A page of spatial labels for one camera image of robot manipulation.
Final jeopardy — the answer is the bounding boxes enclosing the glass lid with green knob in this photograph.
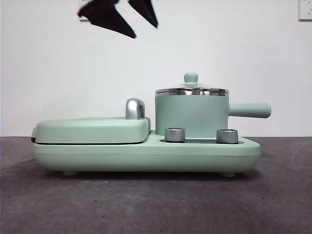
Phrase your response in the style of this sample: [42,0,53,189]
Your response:
[155,72,229,94]

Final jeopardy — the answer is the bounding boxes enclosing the mint green griddle cover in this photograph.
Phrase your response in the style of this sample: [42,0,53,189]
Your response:
[31,117,152,144]

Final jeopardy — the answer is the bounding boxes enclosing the silver control knob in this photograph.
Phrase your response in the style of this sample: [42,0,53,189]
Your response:
[216,129,238,144]
[164,127,185,142]

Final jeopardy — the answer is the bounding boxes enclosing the mint green breakfast machine base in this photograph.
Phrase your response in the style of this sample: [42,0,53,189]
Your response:
[32,130,261,176]

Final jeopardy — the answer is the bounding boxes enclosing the white wall socket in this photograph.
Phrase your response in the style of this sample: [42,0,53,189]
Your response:
[298,0,312,21]
[78,0,98,22]

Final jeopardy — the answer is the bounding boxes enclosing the silver griddle cover handle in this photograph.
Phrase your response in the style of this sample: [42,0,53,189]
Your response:
[125,98,146,120]

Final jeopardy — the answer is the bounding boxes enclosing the mint green pot with handle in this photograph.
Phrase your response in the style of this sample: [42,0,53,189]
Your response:
[155,91,272,137]

